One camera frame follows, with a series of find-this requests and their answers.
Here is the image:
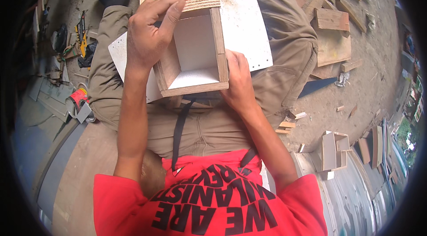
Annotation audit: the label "person's right hand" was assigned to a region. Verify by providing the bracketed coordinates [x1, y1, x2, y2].
[220, 49, 257, 111]

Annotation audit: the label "person's left hand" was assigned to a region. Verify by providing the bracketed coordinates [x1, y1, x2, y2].
[126, 0, 191, 80]

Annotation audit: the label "black plastic bag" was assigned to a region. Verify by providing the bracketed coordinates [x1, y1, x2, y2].
[78, 41, 98, 69]

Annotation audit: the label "white laminated board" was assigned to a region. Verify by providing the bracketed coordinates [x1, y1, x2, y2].
[108, 0, 274, 104]

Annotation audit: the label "person's legs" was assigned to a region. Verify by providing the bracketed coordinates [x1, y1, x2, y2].
[87, 0, 319, 158]

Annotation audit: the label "pale wood offcuts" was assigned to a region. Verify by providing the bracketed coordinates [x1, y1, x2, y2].
[275, 121, 297, 135]

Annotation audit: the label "red tin can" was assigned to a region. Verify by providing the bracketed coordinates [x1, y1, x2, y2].
[65, 87, 96, 124]

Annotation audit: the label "heap of scraps and tools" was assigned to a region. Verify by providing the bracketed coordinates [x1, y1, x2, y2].
[31, 0, 81, 85]

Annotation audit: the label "square plywood sheet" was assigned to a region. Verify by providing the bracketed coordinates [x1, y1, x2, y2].
[315, 24, 352, 67]

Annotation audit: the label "crumpled white paper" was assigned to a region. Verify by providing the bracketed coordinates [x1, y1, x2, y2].
[334, 72, 350, 87]

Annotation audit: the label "grey flat boards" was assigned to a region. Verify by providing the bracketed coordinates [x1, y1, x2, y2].
[28, 76, 75, 123]

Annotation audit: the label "small unfinished plywood box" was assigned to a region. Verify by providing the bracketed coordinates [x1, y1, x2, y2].
[321, 131, 351, 172]

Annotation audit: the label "short wood offcut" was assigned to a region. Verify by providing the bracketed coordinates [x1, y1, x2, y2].
[340, 59, 363, 73]

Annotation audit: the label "rectangular wood block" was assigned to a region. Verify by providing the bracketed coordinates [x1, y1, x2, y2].
[314, 8, 350, 32]

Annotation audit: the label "person's body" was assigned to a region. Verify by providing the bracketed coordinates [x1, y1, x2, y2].
[93, 98, 329, 236]

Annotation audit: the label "large brown plywood sheet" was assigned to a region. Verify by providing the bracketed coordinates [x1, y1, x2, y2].
[50, 121, 167, 236]

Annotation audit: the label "leaning stack of boards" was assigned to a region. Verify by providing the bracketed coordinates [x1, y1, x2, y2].
[357, 125, 385, 170]

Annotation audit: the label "large glossy grey sheet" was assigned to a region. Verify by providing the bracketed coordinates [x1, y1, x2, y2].
[294, 151, 379, 236]

